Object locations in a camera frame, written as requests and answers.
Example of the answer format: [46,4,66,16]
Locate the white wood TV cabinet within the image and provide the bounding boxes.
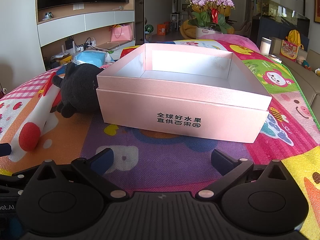
[36,0,135,62]

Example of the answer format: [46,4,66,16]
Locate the purple orchid flower pot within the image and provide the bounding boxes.
[187,0,235,34]

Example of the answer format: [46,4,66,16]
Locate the yellow bear plush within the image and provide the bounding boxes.
[180,20,222,40]

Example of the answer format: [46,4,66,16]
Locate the orange paper bag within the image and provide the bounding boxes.
[157,23,167,36]

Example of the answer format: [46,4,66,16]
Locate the beige sofa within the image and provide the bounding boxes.
[271,37,319,122]

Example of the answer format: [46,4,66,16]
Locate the white red foam stick toy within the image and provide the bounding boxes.
[15,72,61,152]

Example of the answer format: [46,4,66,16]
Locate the dark fish tank cabinet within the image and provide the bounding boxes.
[249,0,310,50]

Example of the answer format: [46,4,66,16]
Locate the white thermos cup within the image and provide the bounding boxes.
[260,37,272,56]

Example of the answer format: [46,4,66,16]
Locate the pink gift bag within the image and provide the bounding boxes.
[111,25,133,42]

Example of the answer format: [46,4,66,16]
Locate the red cartoon gift bag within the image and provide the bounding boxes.
[280,40,299,62]

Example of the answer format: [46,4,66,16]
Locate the black plush toy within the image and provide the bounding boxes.
[52,62,103,118]

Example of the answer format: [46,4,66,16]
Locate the colourful cartoon play mat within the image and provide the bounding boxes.
[1,38,319,239]

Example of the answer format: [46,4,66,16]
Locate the yellow backpack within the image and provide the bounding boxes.
[286,29,304,49]

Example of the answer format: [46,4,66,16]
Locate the blue tissue pack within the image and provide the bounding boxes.
[72,50,114,67]

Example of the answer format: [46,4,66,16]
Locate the red framed wall picture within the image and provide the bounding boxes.
[315,0,320,23]

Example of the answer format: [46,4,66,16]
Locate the pink cardboard box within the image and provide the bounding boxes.
[97,43,271,143]

